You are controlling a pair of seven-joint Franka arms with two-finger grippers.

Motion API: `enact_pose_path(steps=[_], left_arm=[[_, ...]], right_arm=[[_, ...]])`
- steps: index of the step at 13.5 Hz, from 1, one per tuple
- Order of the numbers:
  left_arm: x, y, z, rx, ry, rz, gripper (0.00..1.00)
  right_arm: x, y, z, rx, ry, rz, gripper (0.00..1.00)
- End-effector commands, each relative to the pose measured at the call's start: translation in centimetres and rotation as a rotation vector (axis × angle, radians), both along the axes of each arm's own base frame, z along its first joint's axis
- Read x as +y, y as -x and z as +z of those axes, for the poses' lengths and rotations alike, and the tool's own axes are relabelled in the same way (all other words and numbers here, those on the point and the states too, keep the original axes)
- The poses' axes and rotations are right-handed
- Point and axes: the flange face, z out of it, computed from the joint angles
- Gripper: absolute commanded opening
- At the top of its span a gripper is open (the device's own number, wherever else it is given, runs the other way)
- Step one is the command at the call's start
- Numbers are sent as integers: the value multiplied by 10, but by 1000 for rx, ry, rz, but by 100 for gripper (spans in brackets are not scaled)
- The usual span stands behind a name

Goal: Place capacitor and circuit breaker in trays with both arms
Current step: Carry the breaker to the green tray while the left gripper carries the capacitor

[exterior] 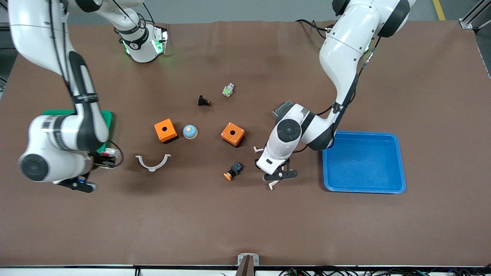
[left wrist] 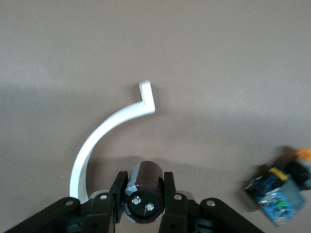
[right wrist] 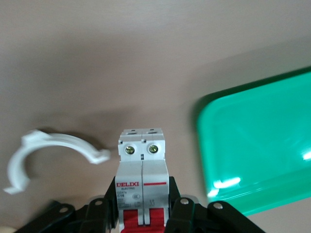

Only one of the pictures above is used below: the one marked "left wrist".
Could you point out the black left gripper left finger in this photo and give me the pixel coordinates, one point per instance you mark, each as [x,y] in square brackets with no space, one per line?
[97,211]

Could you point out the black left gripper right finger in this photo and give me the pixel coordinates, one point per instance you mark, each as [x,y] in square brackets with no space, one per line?
[184,213]

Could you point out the black cylindrical capacitor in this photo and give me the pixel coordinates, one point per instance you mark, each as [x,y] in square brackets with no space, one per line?
[145,177]

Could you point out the large white curved clamp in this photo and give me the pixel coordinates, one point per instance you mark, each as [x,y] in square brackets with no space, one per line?
[81,157]

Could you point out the orange push button blue block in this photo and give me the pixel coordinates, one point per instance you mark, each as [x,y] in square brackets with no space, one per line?
[274,194]

